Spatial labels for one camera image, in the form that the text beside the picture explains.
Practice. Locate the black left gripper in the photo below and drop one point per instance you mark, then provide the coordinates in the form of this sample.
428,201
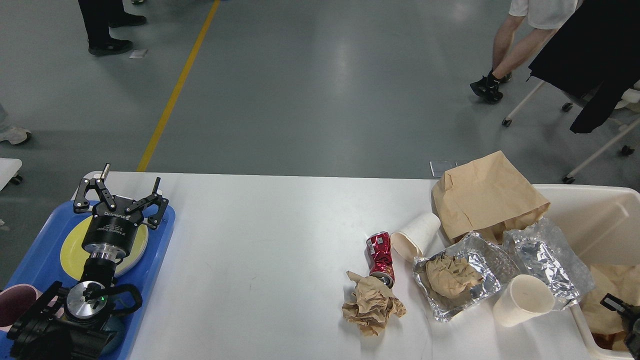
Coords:
111,232

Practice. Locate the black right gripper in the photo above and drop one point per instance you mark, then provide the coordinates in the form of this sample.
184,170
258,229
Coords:
630,322

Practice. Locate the brown paper bag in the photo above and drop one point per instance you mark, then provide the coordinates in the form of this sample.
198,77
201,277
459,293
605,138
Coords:
489,196
622,281

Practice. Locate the yellow plastic plate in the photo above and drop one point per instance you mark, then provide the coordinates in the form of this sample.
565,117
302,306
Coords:
72,255

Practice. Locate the pink ribbed mug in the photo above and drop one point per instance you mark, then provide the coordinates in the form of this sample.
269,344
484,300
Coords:
19,301

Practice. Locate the dark teal mug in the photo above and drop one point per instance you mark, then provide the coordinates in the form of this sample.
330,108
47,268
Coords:
116,328

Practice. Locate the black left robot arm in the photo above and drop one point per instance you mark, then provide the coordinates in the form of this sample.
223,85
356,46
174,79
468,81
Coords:
72,322

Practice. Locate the pink round plate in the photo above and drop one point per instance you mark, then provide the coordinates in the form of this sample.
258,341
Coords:
137,251

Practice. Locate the beige plastic bin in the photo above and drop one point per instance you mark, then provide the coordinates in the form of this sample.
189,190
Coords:
601,224

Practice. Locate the white paper cup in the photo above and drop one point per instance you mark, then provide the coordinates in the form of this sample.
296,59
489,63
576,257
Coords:
525,298
412,239

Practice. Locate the crumpled aluminium foil sheet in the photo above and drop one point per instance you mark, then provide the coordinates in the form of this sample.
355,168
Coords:
541,250

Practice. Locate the blue plastic tray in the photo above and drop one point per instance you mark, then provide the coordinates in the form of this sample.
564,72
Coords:
41,266

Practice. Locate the white table corner left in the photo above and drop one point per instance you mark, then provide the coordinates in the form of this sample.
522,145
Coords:
8,170

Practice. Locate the white shoe left edge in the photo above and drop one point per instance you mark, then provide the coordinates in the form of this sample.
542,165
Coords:
14,135

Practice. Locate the aluminium foil tray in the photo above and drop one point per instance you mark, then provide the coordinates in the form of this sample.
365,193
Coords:
494,264

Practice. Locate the crumpled paper ball in foil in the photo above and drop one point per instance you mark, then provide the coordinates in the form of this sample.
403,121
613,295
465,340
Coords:
449,276

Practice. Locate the walking person's legs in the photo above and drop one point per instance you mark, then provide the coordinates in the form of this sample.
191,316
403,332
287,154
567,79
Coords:
99,16

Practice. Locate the clear plastic piece on floor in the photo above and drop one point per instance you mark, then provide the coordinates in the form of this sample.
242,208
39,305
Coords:
439,168

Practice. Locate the crumpled brown paper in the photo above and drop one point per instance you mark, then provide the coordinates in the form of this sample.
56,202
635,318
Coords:
373,306

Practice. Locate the crushed red soda can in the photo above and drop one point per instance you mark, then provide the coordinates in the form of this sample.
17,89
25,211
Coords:
378,249

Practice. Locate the black jacket on chair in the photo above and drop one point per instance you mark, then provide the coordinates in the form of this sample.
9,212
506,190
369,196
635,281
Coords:
597,49

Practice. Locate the person in white shorts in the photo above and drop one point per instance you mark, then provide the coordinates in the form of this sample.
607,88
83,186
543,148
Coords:
545,17

